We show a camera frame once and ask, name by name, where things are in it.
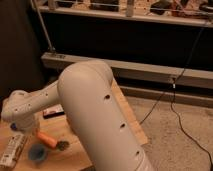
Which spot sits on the white snack box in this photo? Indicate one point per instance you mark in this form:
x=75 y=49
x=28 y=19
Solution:
x=13 y=150

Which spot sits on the blue cloth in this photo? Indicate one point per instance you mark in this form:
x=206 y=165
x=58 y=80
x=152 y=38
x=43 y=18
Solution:
x=13 y=127

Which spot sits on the grey metal pole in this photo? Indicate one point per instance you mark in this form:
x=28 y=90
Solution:
x=50 y=45

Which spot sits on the black and white rectangular box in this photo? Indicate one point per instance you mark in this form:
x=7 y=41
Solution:
x=53 y=111

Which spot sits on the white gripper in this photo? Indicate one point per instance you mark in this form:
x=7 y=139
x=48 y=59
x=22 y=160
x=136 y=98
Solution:
x=28 y=125

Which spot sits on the small blue ceramic cup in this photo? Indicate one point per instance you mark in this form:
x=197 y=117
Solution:
x=37 y=153

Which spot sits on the cluttered shelf ledge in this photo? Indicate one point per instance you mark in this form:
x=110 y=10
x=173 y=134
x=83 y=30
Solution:
x=174 y=15

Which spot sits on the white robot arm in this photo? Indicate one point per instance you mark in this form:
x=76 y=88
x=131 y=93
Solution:
x=84 y=92

